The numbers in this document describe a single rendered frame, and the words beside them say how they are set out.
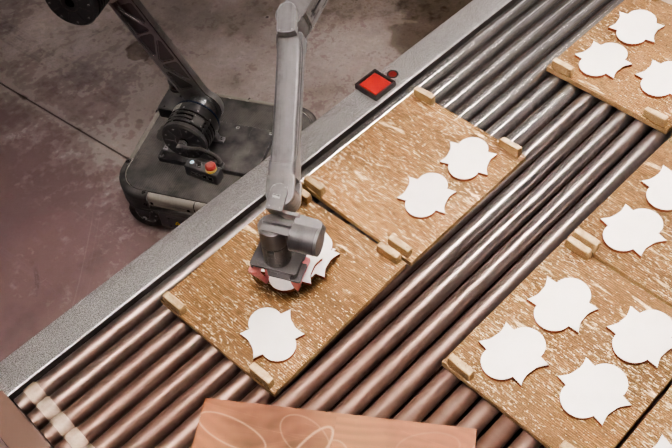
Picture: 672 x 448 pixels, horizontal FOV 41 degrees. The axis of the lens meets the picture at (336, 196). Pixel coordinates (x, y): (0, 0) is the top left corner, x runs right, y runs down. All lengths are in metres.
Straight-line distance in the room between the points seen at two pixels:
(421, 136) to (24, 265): 1.71
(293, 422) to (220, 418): 0.13
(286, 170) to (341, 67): 2.05
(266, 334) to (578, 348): 0.63
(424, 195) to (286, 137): 0.42
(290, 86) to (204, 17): 2.34
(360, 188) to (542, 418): 0.68
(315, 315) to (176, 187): 1.32
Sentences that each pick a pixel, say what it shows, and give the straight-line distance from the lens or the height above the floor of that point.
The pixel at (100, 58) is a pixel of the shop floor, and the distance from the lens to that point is 4.10.
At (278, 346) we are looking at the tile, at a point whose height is 0.95.
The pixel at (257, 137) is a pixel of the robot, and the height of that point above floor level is 0.26.
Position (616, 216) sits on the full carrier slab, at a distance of 2.10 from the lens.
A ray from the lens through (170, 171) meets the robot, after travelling 3.20.
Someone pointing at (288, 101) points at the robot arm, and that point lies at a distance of 1.85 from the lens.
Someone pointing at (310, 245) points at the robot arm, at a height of 1.17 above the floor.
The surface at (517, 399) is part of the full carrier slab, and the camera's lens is 1.83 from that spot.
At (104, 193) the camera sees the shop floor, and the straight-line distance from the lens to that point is 3.54.
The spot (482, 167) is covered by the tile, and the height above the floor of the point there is 0.95.
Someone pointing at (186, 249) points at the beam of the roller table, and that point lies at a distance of 2.11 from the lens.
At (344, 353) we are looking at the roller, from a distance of 1.90.
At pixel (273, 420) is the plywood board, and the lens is 1.70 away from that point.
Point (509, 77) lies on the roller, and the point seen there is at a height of 0.92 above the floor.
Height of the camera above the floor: 2.56
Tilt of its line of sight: 50 degrees down
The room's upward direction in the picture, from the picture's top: 7 degrees counter-clockwise
